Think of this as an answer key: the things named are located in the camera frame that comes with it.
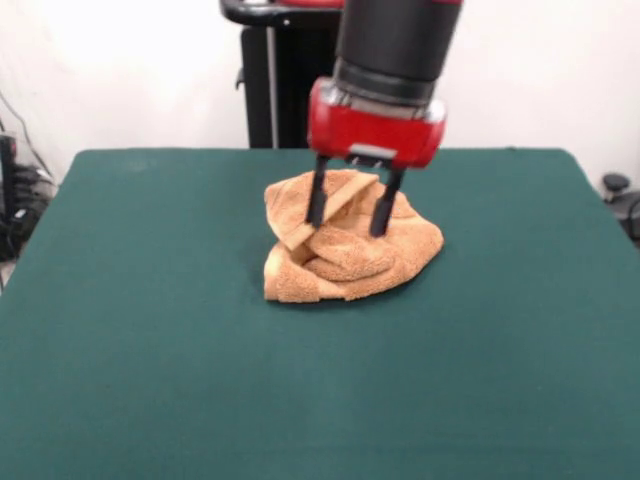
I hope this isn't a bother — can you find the black pedestal handle bar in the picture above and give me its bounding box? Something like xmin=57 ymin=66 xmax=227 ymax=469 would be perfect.
xmin=219 ymin=0 xmax=346 ymax=24

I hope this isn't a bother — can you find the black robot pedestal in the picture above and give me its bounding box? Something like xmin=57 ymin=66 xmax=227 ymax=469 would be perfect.
xmin=235 ymin=22 xmax=344 ymax=149

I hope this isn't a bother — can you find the orange terry towel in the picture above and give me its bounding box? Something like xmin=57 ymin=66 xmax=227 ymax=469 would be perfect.
xmin=263 ymin=168 xmax=445 ymax=304

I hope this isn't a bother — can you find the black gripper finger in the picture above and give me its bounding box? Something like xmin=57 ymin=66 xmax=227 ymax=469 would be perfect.
xmin=368 ymin=168 xmax=404 ymax=237
xmin=305 ymin=155 xmax=331 ymax=229

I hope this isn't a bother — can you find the dark green table cloth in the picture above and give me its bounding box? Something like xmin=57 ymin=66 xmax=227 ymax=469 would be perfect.
xmin=0 ymin=147 xmax=640 ymax=480

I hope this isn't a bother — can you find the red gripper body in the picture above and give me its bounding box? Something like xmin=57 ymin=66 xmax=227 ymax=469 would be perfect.
xmin=306 ymin=77 xmax=448 ymax=171

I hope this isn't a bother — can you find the black electronics box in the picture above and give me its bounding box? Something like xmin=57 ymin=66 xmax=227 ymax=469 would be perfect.
xmin=0 ymin=133 xmax=31 ymax=262

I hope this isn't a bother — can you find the grey cable bundle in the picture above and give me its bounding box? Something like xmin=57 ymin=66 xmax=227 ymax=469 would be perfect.
xmin=0 ymin=89 xmax=57 ymax=194

